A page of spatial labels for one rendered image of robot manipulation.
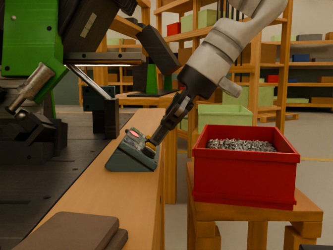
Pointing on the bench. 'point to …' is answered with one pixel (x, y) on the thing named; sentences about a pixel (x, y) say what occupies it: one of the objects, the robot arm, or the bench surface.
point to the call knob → (149, 151)
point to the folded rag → (76, 233)
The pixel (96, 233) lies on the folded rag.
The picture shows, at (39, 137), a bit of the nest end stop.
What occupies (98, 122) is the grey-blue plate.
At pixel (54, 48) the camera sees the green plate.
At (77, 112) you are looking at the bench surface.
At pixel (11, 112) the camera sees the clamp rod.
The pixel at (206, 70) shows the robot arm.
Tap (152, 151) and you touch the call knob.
